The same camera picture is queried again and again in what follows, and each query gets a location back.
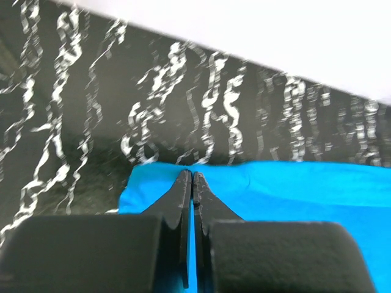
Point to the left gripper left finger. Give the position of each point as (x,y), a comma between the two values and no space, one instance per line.
(146,252)

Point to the blue t shirt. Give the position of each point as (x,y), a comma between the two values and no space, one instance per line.
(355,196)

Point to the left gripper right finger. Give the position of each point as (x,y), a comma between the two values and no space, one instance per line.
(235,255)

